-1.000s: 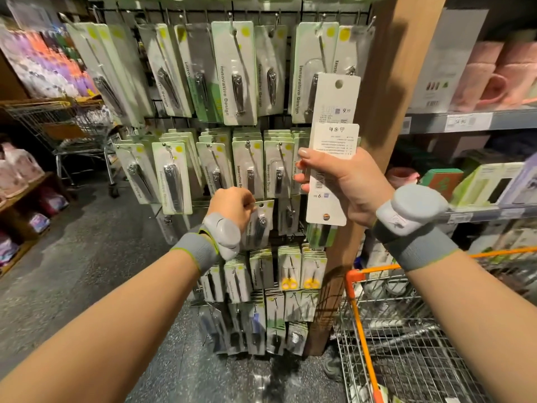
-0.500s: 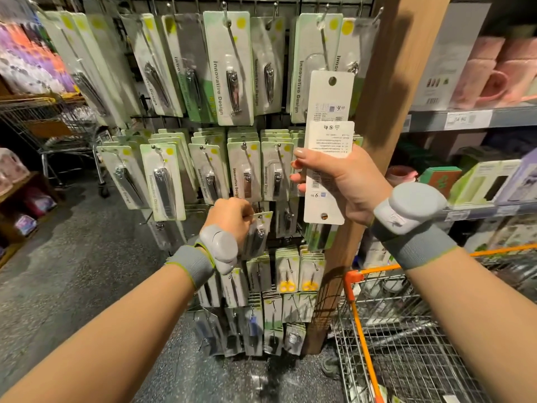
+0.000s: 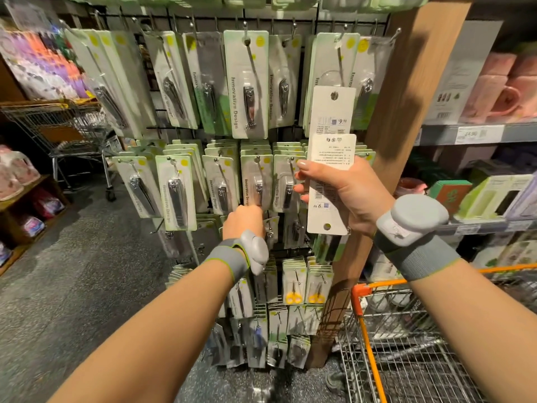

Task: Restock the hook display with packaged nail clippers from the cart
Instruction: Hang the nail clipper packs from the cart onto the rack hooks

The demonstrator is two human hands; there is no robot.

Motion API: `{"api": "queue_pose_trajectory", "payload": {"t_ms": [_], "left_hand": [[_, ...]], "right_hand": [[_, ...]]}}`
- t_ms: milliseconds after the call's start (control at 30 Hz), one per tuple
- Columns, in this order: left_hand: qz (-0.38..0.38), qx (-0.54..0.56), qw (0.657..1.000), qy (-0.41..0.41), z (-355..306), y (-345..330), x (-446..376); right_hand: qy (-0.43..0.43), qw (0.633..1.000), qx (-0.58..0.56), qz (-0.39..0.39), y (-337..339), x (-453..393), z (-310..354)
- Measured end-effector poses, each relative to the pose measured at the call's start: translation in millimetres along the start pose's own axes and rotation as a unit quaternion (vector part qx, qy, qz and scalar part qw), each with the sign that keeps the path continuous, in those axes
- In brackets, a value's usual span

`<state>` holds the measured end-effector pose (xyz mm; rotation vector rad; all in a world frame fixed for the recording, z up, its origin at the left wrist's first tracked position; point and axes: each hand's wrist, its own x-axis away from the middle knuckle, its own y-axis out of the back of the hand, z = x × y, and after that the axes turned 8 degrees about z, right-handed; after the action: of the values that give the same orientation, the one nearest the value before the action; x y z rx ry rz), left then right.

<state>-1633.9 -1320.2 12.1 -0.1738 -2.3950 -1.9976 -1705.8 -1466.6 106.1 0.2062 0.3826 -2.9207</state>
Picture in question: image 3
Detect person's left hand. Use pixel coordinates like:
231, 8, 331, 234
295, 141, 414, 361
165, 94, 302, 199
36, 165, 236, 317
222, 205, 265, 242

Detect person's right hand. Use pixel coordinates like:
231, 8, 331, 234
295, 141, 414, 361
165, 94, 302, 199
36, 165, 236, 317
294, 157, 395, 238

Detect white carded nail clipper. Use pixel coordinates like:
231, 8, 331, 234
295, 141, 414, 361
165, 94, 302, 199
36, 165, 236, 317
306, 132, 357, 236
309, 85, 359, 136

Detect orange wire shopping cart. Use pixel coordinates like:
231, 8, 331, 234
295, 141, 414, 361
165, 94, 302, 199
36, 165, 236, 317
336, 264, 537, 403

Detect rows of hung nail clipper packs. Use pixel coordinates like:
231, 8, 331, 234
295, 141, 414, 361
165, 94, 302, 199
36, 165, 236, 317
63, 0, 404, 370

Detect person's left forearm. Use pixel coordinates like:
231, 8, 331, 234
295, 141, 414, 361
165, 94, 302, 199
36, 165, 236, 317
50, 260, 236, 403

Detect pink mugs on shelf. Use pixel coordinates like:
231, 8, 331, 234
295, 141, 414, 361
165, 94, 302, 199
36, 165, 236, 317
396, 177, 427, 198

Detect grey kitchenware shelf unit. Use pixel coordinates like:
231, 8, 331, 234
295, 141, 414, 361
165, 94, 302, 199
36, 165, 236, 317
394, 0, 537, 274

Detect large white product box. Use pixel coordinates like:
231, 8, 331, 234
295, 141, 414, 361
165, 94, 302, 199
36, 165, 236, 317
423, 21, 505, 126

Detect empty silver shopping cart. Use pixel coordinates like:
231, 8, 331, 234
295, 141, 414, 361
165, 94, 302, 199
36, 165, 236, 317
0, 100, 119, 202

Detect wooden detergent shelf unit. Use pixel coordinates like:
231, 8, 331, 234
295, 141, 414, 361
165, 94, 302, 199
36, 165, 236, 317
0, 147, 55, 274

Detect grey wrist tracker band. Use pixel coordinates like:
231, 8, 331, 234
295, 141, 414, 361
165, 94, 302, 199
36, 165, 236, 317
205, 231, 270, 284
375, 194, 463, 282

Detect teal orange box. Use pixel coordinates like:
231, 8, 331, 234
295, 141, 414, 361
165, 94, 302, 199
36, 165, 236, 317
426, 180, 473, 218

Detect green white box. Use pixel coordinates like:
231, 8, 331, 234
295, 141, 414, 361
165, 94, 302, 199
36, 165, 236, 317
457, 174, 534, 222

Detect row of pastel laundry bottles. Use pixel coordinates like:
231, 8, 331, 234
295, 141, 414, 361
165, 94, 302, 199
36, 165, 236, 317
0, 21, 93, 101

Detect wooden post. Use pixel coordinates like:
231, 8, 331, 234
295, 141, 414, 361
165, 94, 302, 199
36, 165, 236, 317
306, 0, 473, 370

